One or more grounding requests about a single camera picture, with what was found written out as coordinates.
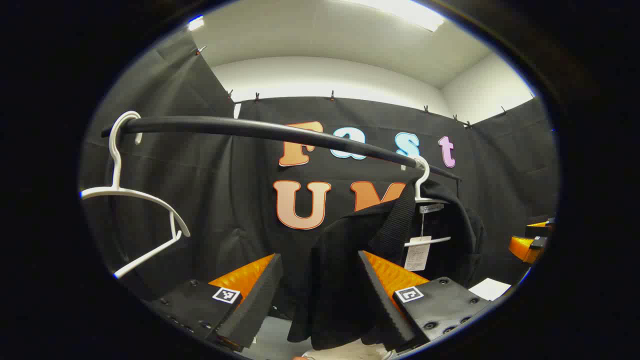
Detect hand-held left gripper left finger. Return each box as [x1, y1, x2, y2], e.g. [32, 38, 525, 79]
[142, 253, 284, 351]

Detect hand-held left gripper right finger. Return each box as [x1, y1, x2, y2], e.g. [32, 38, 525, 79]
[357, 250, 493, 353]

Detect black knit garment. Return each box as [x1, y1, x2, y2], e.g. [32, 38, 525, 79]
[287, 177, 488, 352]

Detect white hanger with crossbar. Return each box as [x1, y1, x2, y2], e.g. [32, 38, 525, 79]
[404, 156, 452, 248]

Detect black clothes rack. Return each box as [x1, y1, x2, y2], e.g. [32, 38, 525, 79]
[101, 116, 462, 182]

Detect empty white hanger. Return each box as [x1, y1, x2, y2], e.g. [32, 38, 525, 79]
[80, 111, 191, 279]

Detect white paper sheet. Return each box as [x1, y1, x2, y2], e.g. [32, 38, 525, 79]
[468, 278, 512, 302]

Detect white paper garment tag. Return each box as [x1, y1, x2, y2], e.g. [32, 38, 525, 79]
[404, 236, 432, 272]

